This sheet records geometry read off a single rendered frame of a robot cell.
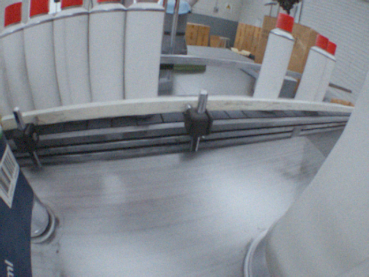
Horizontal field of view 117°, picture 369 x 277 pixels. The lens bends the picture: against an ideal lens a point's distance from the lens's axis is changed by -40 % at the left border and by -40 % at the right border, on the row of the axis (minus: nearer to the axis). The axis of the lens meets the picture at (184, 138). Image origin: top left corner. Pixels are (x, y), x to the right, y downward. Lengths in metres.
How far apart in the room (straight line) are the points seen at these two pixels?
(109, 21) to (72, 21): 0.05
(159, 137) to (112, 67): 0.13
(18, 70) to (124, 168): 0.22
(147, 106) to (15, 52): 0.22
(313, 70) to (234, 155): 0.32
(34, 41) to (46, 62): 0.04
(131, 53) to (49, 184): 0.19
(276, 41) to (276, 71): 0.06
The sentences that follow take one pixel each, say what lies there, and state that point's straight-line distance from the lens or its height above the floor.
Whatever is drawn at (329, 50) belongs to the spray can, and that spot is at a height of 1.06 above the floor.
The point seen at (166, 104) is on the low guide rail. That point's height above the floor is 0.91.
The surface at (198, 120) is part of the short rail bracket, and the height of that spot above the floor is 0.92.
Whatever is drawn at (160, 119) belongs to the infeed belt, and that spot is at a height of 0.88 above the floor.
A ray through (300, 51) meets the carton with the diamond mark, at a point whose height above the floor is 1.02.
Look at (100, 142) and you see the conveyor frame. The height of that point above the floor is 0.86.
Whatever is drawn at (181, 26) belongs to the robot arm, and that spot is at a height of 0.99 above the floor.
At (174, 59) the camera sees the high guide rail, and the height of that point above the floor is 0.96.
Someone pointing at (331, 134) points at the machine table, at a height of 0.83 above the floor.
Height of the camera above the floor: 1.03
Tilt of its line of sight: 37 degrees down
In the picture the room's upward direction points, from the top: 9 degrees clockwise
